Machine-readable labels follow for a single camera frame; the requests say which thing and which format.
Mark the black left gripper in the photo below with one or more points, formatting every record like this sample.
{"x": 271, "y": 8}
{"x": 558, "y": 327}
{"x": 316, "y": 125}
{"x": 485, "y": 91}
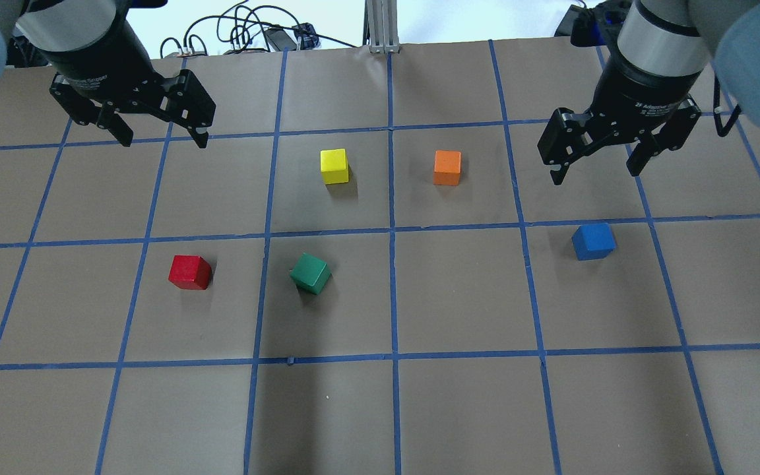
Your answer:
{"x": 98, "y": 64}

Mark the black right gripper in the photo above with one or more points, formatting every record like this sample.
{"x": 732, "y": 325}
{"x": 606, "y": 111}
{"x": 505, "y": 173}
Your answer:
{"x": 644, "y": 92}

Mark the red wooden block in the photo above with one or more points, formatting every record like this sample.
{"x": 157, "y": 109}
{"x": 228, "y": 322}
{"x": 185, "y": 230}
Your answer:
{"x": 190, "y": 272}

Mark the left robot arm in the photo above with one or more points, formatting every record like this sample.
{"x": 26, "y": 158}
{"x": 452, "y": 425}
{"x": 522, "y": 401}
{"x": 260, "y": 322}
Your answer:
{"x": 62, "y": 25}

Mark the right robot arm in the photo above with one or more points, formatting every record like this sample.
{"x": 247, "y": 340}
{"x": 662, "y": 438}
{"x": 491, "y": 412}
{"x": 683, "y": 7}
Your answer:
{"x": 658, "y": 50}

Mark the blue wooden block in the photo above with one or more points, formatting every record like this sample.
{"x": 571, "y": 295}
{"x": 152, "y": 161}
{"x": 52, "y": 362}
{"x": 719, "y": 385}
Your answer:
{"x": 592, "y": 242}

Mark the orange wooden block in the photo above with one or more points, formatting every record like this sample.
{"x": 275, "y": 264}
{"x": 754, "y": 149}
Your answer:
{"x": 447, "y": 168}

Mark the yellow wooden block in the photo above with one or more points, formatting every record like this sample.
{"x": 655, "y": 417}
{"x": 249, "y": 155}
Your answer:
{"x": 334, "y": 166}

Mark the green wooden block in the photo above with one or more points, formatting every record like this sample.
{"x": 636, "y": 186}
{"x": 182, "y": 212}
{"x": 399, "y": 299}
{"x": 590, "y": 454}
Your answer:
{"x": 310, "y": 273}

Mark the black power adapter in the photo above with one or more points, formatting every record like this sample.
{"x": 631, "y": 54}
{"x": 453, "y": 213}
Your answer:
{"x": 279, "y": 40}

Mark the aluminium frame post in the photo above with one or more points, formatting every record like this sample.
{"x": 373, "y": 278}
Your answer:
{"x": 380, "y": 28}

